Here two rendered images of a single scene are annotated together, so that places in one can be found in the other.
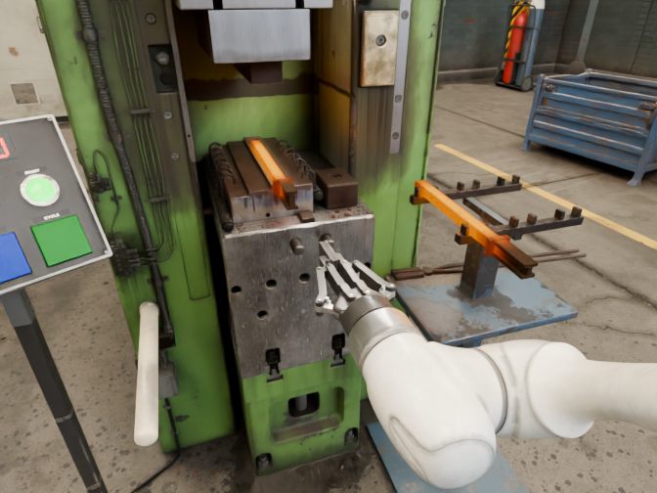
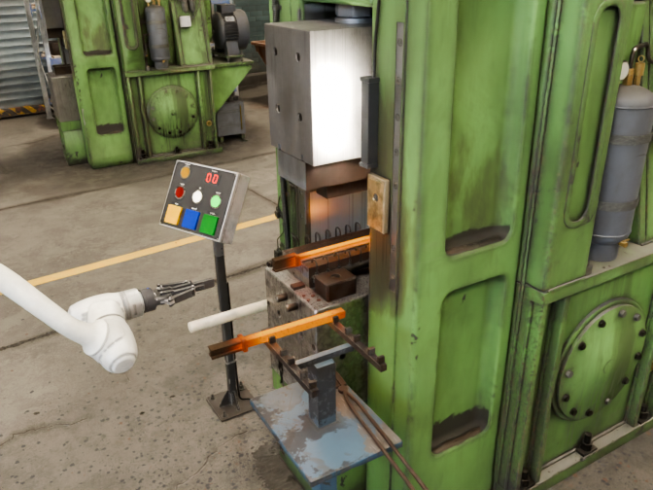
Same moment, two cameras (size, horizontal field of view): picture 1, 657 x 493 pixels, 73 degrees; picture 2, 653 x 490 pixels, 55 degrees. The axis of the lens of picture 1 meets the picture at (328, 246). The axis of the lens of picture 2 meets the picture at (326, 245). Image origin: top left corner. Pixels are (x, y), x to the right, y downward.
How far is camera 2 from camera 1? 203 cm
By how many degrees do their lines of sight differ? 68
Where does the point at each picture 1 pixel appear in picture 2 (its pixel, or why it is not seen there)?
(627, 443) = not seen: outside the picture
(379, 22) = (374, 184)
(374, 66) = (372, 213)
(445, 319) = (279, 402)
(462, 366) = (98, 305)
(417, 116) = (408, 271)
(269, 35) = (292, 170)
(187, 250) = not seen: hidden behind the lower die
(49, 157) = (225, 190)
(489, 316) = (288, 425)
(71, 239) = (210, 226)
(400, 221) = (399, 357)
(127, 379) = not seen: hidden behind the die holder
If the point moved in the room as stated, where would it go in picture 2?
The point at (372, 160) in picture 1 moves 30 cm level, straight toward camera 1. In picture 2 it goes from (379, 287) to (287, 293)
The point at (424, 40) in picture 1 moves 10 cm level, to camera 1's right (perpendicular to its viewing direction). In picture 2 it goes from (410, 211) to (422, 224)
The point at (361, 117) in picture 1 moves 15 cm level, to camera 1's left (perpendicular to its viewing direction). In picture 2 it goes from (372, 248) to (360, 229)
